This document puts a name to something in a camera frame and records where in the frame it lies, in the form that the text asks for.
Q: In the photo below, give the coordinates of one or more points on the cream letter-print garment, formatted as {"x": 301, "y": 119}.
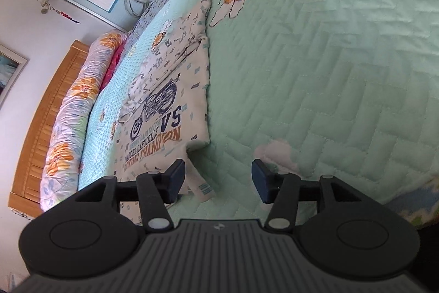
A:
{"x": 165, "y": 115}

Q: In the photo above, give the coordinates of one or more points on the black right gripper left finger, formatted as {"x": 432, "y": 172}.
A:
{"x": 101, "y": 226}

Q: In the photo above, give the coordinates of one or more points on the wooden headboard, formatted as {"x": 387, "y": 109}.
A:
{"x": 24, "y": 197}

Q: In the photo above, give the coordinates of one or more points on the floral rolled duvet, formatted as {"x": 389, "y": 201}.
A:
{"x": 62, "y": 163}

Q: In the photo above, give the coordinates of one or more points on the red pillow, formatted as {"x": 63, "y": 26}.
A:
{"x": 112, "y": 66}

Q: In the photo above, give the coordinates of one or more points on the mint bee-print quilt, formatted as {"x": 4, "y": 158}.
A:
{"x": 326, "y": 87}

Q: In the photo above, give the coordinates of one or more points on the framed wall picture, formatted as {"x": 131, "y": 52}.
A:
{"x": 11, "y": 65}

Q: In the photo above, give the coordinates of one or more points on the red hanging wall ornament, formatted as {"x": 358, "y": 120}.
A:
{"x": 46, "y": 7}

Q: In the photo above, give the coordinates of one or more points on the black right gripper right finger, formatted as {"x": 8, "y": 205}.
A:
{"x": 337, "y": 227}

